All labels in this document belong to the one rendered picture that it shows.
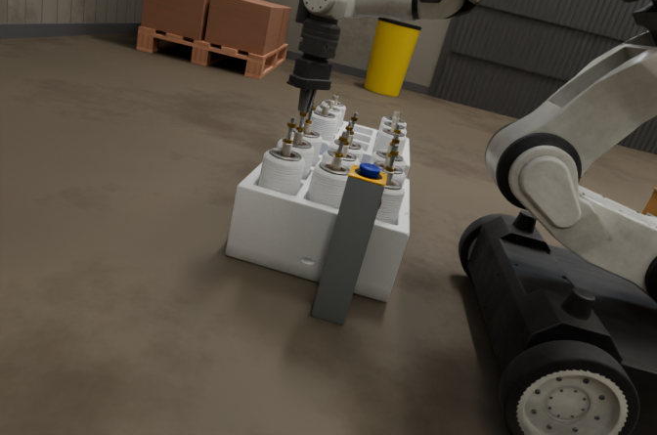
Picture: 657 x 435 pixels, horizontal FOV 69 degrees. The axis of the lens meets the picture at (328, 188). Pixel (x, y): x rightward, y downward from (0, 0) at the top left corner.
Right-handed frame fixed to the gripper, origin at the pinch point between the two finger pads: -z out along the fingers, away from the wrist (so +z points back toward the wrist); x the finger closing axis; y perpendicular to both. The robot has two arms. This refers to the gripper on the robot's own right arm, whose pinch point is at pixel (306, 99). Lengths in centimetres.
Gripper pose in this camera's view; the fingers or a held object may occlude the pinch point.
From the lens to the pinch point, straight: 119.0
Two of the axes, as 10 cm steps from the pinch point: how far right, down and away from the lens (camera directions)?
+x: 6.5, -1.2, 7.5
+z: 2.3, -9.1, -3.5
